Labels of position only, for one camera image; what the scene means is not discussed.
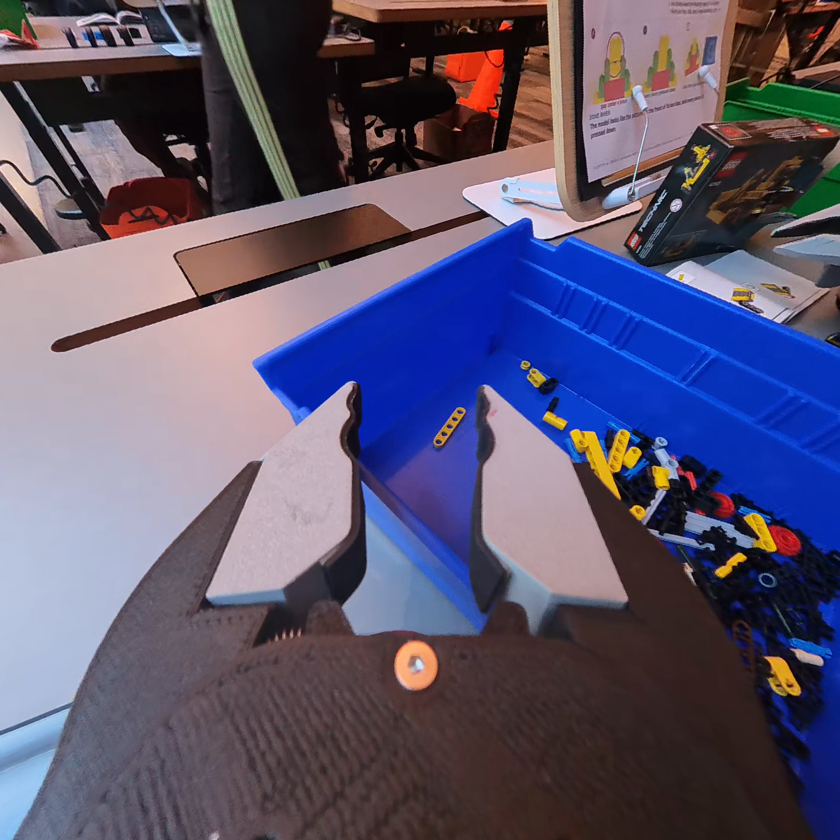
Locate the lime green strap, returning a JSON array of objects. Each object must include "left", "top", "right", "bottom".
[{"left": 206, "top": 0, "right": 303, "bottom": 201}]

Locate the cardboard box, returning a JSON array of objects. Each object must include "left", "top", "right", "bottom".
[{"left": 423, "top": 105, "right": 496, "bottom": 161}]

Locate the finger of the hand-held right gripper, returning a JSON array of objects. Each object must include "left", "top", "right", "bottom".
[
  {"left": 771, "top": 205, "right": 840, "bottom": 238},
  {"left": 774, "top": 235, "right": 840, "bottom": 288}
]

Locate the black cable tray cover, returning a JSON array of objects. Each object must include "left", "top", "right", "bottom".
[{"left": 174, "top": 203, "right": 411, "bottom": 306}]

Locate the wooden furniture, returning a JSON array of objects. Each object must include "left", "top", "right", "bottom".
[{"left": 728, "top": 0, "right": 840, "bottom": 86}]

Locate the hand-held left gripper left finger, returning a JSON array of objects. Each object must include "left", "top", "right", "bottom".
[{"left": 205, "top": 382, "right": 368, "bottom": 608}]

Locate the green plastic bin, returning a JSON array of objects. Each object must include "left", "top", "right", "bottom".
[{"left": 722, "top": 79, "right": 840, "bottom": 217}]

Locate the pile of lego pieces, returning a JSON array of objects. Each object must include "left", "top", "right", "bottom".
[{"left": 564, "top": 423, "right": 834, "bottom": 756}]

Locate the black lego set box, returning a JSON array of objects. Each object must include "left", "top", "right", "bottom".
[{"left": 623, "top": 118, "right": 840, "bottom": 266}]

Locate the wooden background desk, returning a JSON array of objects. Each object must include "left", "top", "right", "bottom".
[{"left": 331, "top": 0, "right": 549, "bottom": 185}]

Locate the lego instruction booklet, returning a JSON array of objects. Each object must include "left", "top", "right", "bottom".
[{"left": 666, "top": 249, "right": 829, "bottom": 324}]

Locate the blue plastic bin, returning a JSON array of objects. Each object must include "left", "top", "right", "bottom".
[{"left": 252, "top": 218, "right": 840, "bottom": 840}]

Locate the yellow lego beam with holes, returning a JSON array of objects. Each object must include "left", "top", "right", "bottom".
[{"left": 433, "top": 407, "right": 467, "bottom": 449}]

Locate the wooden document stand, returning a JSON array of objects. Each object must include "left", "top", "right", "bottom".
[{"left": 462, "top": 0, "right": 739, "bottom": 240}]

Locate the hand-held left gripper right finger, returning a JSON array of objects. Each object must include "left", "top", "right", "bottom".
[{"left": 469, "top": 385, "right": 631, "bottom": 634}]

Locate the red orange bag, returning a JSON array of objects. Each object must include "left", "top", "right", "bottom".
[{"left": 98, "top": 176, "right": 204, "bottom": 238}]

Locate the printed instruction sheet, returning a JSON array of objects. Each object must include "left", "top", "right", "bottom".
[{"left": 581, "top": 0, "right": 726, "bottom": 185}]

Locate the black office chair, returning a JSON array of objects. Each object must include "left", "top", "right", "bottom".
[{"left": 348, "top": 72, "right": 458, "bottom": 179}]

